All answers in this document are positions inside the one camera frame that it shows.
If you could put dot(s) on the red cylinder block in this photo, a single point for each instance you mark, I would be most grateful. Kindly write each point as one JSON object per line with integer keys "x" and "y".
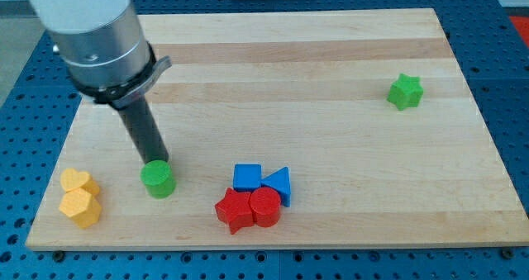
{"x": 265, "y": 204}

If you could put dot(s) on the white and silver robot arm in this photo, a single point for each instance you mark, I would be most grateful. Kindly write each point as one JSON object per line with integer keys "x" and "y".
{"x": 104, "y": 47}

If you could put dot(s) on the light wooden board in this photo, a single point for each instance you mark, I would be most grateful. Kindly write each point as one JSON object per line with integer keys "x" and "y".
{"x": 307, "y": 91}

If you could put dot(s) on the blue triangle block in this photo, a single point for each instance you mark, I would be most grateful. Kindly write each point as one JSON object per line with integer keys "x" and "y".
{"x": 280, "y": 181}

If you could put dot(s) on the blue square block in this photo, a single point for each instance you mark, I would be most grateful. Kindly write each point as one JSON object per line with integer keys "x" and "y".
{"x": 247, "y": 177}

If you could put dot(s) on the red star block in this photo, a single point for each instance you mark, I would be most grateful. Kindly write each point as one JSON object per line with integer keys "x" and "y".
{"x": 234, "y": 210}

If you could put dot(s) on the green star block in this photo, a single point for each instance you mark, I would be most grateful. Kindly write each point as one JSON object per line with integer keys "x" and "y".
{"x": 405, "y": 92}

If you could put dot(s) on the green cylinder block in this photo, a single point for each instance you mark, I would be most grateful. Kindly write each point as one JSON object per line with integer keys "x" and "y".
{"x": 158, "y": 179}

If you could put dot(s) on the yellow hexagon block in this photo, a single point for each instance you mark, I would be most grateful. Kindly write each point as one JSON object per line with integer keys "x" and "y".
{"x": 81, "y": 207}

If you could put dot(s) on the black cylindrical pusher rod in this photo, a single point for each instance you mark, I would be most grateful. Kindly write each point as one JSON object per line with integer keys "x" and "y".
{"x": 143, "y": 130}

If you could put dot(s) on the yellow heart block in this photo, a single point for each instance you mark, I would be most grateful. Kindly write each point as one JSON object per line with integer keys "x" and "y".
{"x": 71, "y": 179}

